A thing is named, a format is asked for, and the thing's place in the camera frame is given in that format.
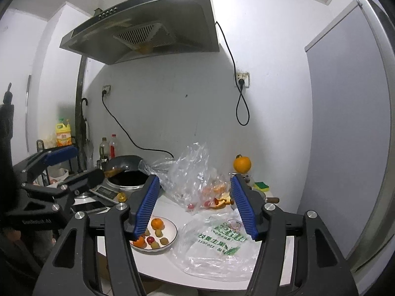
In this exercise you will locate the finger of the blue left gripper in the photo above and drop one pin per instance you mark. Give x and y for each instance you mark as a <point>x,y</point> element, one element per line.
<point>47,158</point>

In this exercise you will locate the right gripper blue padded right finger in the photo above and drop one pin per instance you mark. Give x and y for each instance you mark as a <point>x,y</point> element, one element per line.
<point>297,256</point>

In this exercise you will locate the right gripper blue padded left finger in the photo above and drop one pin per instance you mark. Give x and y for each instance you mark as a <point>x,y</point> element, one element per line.
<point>72,267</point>

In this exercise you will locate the orange tangerine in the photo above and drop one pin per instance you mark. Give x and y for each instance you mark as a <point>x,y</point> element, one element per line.
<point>140,242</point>
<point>157,224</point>

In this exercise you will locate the red cherry tomato top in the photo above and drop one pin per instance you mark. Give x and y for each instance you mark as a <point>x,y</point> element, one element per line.
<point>150,240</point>

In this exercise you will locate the green small fruit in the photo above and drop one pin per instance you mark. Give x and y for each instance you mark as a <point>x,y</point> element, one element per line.
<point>155,245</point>
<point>164,241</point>
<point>159,233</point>

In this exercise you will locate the yellow oil bottle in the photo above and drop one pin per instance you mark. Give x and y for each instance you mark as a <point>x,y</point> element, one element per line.
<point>63,133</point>

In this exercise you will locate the black umbrella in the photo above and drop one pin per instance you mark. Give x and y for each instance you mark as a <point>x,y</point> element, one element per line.
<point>83,134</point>

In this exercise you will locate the dark sauce bottle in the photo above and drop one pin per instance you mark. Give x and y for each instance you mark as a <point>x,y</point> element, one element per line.
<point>104,150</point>

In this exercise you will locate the red capped bottle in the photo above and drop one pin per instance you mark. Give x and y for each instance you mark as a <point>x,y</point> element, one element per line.
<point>114,146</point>

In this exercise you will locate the induction cooker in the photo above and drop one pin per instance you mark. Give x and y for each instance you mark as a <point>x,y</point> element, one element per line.
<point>124,182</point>

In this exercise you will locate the white round plate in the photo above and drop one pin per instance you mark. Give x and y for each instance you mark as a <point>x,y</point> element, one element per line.
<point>170,231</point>

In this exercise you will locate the black wok pan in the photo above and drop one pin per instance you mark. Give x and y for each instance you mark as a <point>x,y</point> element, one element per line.
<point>120,164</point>

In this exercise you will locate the grey refrigerator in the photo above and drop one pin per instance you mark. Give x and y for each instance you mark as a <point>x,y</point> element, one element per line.
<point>350,178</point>

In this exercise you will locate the yellow green sponge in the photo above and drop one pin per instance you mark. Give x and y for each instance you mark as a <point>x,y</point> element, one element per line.
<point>261,186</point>

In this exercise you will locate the flat printed plastic bag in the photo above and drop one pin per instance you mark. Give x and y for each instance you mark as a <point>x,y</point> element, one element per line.
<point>215,246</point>

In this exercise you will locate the orange peel pieces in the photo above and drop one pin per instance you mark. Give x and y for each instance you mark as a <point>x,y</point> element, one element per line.
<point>225,199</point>

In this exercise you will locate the crumpled clear plastic bag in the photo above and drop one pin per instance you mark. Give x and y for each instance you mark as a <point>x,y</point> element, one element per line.
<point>190,180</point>

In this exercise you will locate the large orange on jar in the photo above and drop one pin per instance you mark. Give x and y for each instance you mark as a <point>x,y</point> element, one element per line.
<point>242,164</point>

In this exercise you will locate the steel range hood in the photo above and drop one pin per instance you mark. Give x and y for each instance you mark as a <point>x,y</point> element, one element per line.
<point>135,29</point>

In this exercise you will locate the steel saucepan wooden handle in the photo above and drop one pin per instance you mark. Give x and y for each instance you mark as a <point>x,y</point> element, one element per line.
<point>268,197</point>

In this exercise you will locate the white wall socket left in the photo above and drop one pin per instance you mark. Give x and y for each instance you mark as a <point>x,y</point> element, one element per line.
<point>106,90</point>

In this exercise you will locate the white wall socket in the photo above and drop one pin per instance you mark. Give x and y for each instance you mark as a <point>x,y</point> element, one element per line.
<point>106,90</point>
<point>243,79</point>

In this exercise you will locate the white wall socket right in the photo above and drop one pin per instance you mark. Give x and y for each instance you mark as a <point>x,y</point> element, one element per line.
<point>243,79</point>

